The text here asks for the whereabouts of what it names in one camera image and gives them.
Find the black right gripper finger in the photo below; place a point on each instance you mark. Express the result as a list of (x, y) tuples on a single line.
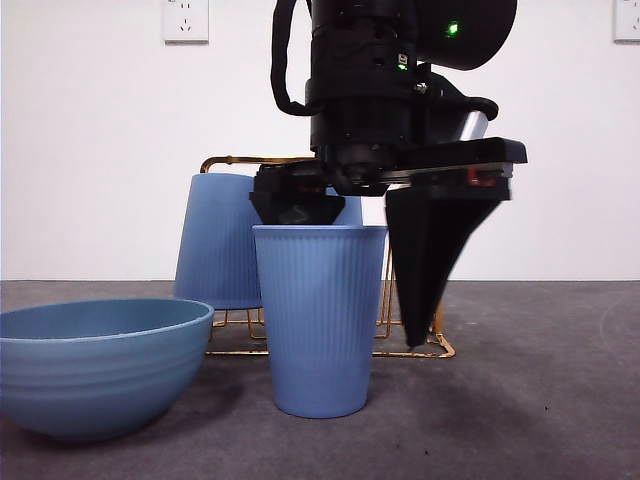
[(300, 212), (425, 250)]

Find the blue ribbed cup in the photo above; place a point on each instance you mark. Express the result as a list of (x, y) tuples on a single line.
[(215, 245), (354, 212), (320, 320)]

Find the blue ribbed bowl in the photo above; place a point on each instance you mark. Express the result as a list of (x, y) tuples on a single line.
[(100, 370)]

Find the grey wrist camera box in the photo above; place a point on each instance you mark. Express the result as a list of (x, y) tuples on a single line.
[(474, 125)]

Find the white wall socket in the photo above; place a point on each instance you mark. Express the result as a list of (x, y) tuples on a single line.
[(186, 22), (627, 20)]

